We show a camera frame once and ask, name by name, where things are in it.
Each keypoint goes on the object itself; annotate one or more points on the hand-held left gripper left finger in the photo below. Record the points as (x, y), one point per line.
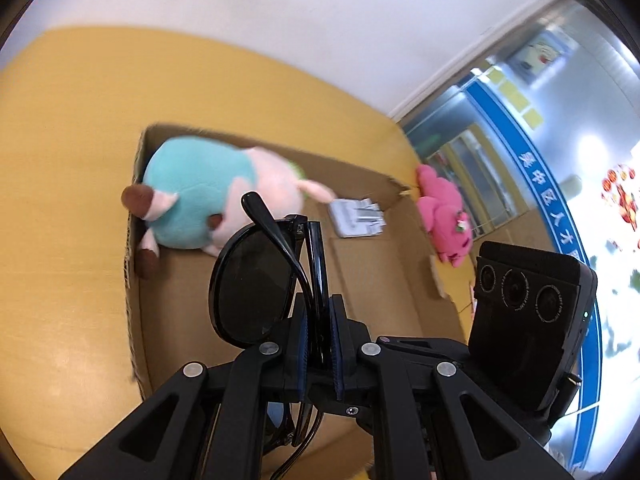
(300, 350)

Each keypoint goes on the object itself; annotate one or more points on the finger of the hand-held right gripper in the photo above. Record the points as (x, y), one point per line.
(425, 350)

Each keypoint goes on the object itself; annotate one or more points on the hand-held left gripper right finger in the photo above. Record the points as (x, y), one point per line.
(336, 350)

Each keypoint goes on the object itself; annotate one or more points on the brown cardboard box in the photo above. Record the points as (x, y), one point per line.
(380, 280)

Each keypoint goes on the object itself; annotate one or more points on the black sunglasses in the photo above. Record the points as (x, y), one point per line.
(255, 280)

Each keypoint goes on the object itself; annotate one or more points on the wooden desktop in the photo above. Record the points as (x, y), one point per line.
(60, 160)

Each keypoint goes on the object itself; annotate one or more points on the white flat packet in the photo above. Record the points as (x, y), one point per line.
(474, 292)

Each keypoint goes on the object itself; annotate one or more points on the white power adapter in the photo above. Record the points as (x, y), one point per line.
(355, 217)

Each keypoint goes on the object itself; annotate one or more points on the pink bear plush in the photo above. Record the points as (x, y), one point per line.
(442, 215)

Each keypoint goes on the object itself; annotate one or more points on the red window decoration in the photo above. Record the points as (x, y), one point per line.
(622, 195)

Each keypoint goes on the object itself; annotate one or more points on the blue banner strip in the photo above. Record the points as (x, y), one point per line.
(520, 130)

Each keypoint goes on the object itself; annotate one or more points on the teal and pink pig plush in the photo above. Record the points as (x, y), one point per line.
(200, 185)

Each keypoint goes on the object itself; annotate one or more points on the yellow sticky note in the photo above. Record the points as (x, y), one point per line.
(508, 87)
(521, 101)
(495, 75)
(534, 118)

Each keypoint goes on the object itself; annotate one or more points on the glass partition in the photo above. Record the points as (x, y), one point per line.
(575, 110)

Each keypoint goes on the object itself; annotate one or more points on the wall poster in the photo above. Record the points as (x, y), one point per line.
(542, 52)

